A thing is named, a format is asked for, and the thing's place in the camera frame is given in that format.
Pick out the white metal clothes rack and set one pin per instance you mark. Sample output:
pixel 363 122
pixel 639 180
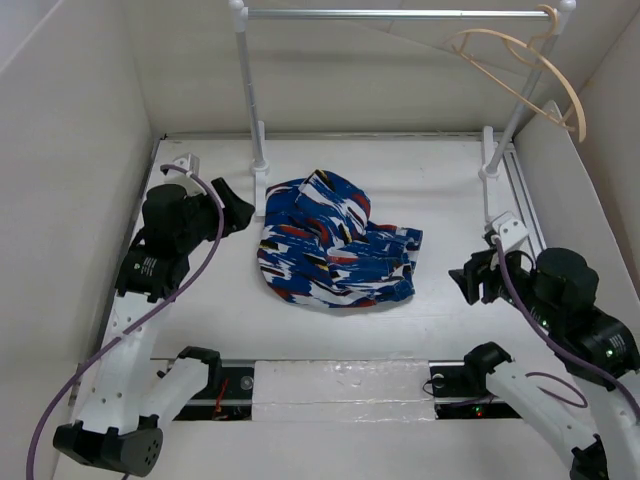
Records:
pixel 381 68

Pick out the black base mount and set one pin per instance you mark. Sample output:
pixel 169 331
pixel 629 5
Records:
pixel 230 401
pixel 456 398

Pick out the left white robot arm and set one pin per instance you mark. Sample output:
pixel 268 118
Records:
pixel 121 426

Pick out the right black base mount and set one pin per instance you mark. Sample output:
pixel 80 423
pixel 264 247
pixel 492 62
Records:
pixel 456 398

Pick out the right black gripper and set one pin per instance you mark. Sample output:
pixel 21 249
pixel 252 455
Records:
pixel 484 265

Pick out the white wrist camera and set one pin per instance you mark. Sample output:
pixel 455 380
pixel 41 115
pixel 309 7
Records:
pixel 508 229
pixel 189 162

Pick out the blue patterned trousers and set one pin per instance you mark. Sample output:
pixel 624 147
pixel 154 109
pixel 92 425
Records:
pixel 319 247

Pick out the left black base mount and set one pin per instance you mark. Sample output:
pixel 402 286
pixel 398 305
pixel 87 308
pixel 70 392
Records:
pixel 230 401

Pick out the wooden clothes hanger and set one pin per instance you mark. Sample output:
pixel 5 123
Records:
pixel 529 53

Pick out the aluminium rail right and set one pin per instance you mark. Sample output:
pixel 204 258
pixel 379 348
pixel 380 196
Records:
pixel 524 201

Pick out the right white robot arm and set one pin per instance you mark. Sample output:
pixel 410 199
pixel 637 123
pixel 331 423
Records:
pixel 601 358

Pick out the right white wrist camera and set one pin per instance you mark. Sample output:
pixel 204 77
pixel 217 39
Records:
pixel 508 229

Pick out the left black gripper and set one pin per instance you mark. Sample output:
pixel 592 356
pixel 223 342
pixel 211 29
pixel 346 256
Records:
pixel 236 212

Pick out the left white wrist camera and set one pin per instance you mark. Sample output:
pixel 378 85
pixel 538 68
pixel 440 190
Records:
pixel 189 162

